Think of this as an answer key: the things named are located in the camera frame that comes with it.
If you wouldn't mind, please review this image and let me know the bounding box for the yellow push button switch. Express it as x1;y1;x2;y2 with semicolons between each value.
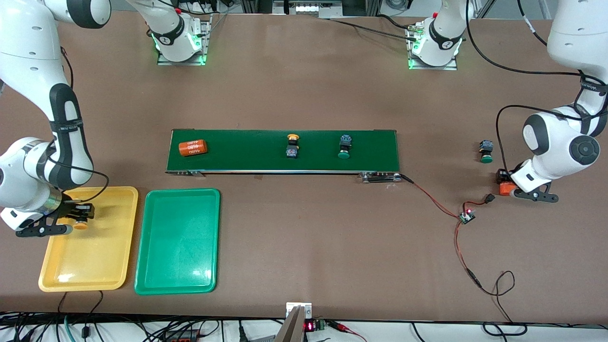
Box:
285;134;302;159
66;211;89;231

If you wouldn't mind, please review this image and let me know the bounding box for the yellow plastic tray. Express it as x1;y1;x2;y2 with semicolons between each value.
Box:
38;186;139;292

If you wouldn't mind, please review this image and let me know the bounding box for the red black power lead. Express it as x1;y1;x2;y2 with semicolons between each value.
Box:
454;219;528;336

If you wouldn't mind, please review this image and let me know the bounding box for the green plastic tray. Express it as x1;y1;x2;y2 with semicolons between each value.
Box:
134;188;221;295

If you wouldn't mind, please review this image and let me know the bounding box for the black red power strip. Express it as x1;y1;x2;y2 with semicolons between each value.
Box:
161;330;202;342

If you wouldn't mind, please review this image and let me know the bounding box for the green conveyor belt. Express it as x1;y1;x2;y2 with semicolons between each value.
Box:
165;128;402;184

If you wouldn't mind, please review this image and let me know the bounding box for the red alligator clip lead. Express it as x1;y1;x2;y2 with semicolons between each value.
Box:
328;321;366;342

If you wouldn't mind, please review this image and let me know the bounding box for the white light box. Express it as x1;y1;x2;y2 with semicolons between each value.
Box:
273;0;343;19

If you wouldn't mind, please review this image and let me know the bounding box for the red wire with black plug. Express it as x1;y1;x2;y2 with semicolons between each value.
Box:
463;193;496;210

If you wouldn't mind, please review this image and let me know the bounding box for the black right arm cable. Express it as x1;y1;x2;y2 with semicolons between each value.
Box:
45;45;111;202

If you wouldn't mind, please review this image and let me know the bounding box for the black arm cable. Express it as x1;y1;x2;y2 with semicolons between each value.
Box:
465;0;594;174
45;45;111;202

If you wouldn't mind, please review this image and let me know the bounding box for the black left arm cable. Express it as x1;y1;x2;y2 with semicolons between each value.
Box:
465;0;594;174

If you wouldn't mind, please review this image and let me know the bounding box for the red black motor wire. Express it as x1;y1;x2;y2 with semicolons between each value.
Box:
400;175;462;219

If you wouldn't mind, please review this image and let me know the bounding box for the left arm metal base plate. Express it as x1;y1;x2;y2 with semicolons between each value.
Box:
407;24;459;71

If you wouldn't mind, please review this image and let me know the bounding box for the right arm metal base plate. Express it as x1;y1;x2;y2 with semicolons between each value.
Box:
157;13;213;66

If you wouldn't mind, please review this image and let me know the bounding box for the black table cable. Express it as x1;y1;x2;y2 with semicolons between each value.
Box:
328;14;418;41

